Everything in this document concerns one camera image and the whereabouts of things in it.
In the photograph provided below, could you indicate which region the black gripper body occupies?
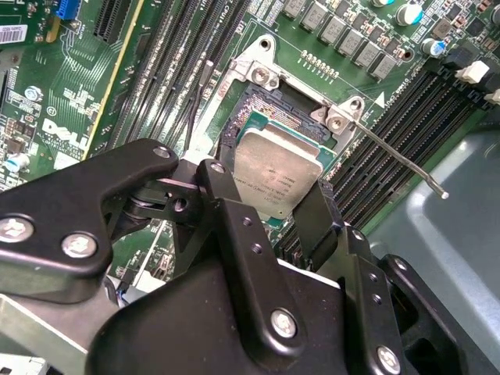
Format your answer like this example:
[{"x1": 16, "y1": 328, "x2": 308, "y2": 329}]
[{"x1": 87, "y1": 257, "x2": 363, "y2": 375}]

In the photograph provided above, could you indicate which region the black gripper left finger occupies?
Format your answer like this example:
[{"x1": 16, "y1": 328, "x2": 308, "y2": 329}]
[{"x1": 0, "y1": 128, "x2": 309, "y2": 359}]

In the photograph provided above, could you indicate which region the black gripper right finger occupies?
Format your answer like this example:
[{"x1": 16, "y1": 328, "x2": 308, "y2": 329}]
[{"x1": 292, "y1": 177, "x2": 489, "y2": 375}]

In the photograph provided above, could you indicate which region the silver CPU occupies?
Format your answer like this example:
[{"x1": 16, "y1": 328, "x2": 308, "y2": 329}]
[{"x1": 233, "y1": 109, "x2": 338, "y2": 226}]

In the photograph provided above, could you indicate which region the metal locking lever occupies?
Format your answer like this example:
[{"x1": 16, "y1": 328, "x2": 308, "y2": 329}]
[
  {"x1": 349, "y1": 119, "x2": 449, "y2": 199},
  {"x1": 185, "y1": 60, "x2": 214, "y2": 155}
]

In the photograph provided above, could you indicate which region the metal socket cover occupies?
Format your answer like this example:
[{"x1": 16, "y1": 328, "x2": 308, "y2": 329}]
[{"x1": 180, "y1": 146, "x2": 220, "y2": 162}]

